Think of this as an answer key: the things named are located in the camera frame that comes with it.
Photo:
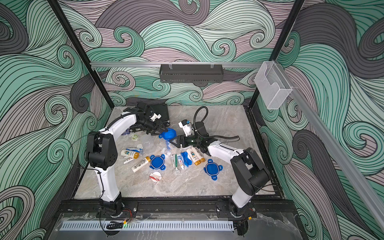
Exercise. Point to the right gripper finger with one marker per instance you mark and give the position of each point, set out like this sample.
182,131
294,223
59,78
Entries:
177,144
178,139

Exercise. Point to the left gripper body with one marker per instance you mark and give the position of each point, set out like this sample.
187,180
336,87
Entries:
152,127

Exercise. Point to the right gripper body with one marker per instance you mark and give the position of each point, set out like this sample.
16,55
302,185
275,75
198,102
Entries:
192,140

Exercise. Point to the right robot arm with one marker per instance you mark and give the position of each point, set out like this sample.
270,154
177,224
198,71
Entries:
250,171

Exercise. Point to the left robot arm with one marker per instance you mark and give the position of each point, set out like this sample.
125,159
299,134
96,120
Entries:
102,154

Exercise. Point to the green toothpaste packet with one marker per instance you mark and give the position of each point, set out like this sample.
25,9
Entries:
178,163

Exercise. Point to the white tube orange cap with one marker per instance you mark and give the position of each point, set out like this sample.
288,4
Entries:
193,157
199,154
142,163

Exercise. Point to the blue toothbrush packet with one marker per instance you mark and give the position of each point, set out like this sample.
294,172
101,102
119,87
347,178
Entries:
186,159

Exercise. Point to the black ribbed case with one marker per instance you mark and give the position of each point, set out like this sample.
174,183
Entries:
148,110

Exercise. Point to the small green round soap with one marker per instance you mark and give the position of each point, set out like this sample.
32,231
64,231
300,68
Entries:
135,137

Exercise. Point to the white bottle orange cap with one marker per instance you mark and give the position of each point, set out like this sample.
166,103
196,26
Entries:
129,154

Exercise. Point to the round red white packet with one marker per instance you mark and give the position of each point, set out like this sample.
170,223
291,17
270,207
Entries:
156,177

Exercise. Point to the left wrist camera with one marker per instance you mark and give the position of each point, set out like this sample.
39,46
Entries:
154,117

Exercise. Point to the black wall shelf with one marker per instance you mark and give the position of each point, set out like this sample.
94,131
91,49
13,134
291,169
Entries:
200,74

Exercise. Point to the aluminium wall rail back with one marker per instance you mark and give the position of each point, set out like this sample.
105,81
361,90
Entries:
136,64

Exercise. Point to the aluminium wall rail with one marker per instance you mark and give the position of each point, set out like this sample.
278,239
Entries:
136,64
306,99

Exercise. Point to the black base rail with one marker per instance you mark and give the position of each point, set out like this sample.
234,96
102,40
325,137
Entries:
217,206

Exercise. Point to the clear acrylic wall holder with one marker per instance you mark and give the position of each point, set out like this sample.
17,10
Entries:
272,83

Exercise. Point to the white perforated cable duct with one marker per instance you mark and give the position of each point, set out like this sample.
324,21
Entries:
148,226

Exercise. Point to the aluminium wall rail right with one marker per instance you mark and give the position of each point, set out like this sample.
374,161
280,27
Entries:
306,99

